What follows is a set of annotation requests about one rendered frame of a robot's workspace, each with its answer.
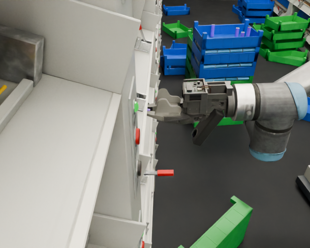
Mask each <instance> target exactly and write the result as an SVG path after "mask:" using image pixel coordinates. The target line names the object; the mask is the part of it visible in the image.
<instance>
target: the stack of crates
mask: <svg viewBox="0 0 310 248"><path fill-rule="evenodd" d="M192 39H193V34H191V30H188V34H187V49H186V69H185V79H189V77H190V64H191V51H192Z"/></svg>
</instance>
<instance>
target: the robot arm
mask: <svg viewBox="0 0 310 248"><path fill-rule="evenodd" d="M187 81H197V82H187ZM230 84H231V82H230V81H211V82H205V79H204V78H201V79H183V88H182V97H183V98H179V97H178V96H171V95H170V94H169V92H168V91H167V89H160V90H159V91H158V94H157V98H156V102H155V103H151V104H148V108H147V109H150V111H147V116H149V117H151V118H154V119H157V120H159V121H164V122H165V123H171V124H190V123H192V124H193V123H195V122H199V123H198V124H197V126H196V127H195V128H194V130H193V131H192V133H191V136H192V142H193V144H194V145H197V146H201V145H202V144H203V143H204V141H205V140H206V139H207V138H208V136H209V135H210V134H211V133H212V131H213V130H214V129H215V127H216V126H217V125H218V124H219V122H220V121H221V120H222V119H223V117H224V116H225V117H226V118H231V119H232V120H233V121H244V123H245V125H246V129H247V132H248V134H249V137H250V144H249V152H250V153H251V155H252V156H253V157H254V158H256V159H258V160H260V161H265V162H274V161H278V160H280V159H281V158H282V157H283V155H284V152H285V151H286V145H287V142H288V139H289V136H290V132H291V130H292V126H293V123H294V120H298V121H299V120H301V119H303V118H304V117H305V115H306V113H307V109H308V99H307V97H309V96H310V61H309V62H307V63H305V64H304V65H302V66H300V67H299V68H297V69H295V70H293V71H291V72H290V73H288V74H286V75H285V76H283V77H281V78H280V79H278V80H276V81H275V82H273V83H256V84H251V83H250V84H232V85H230ZM181 111H182V112H181Z"/></svg>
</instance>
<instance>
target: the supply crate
mask: <svg viewBox="0 0 310 248"><path fill-rule="evenodd" d="M211 26H212V25H202V26H199V25H198V21H194V26H193V37H194V38H195V40H196V41H197V43H198V44H199V46H200V48H201V49H202V50H206V49H228V48H249V47H260V45H261V41H262V36H263V32H264V31H263V30H258V32H257V31H256V30H254V29H253V28H251V31H250V36H246V34H247V29H248V27H251V26H250V25H249V19H245V22H244V24H229V25H215V31H214V37H210V35H211ZM237 27H239V28H240V29H239V35H238V37H235V31H236V28H237ZM242 31H244V32H245V35H244V37H240V35H241V32H242Z"/></svg>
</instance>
